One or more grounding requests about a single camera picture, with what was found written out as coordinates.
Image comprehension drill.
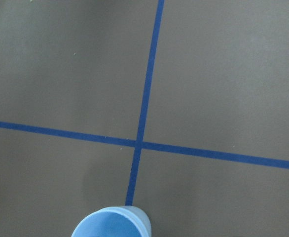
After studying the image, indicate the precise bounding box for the blue cup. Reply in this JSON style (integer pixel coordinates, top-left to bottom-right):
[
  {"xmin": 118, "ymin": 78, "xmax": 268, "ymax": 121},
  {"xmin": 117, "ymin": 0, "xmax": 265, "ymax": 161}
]
[{"xmin": 72, "ymin": 205, "xmax": 152, "ymax": 237}]

